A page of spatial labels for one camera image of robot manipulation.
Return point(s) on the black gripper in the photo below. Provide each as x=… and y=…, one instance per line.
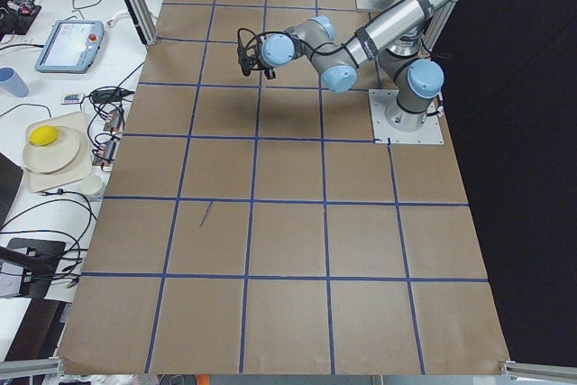
x=255, y=61

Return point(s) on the near teach pendant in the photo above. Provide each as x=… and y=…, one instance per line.
x=72, y=47

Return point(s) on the beige square tray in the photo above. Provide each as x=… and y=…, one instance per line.
x=78, y=169

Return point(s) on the white paper cup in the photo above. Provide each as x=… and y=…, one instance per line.
x=93, y=187

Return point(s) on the yellow lemon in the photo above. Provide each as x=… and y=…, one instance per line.
x=44, y=135

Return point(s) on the light blue cup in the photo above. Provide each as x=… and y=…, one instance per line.
x=12, y=82

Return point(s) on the beige round plate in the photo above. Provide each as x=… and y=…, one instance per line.
x=53, y=157

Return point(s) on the black camera stand base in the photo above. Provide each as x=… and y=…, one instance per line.
x=28, y=267

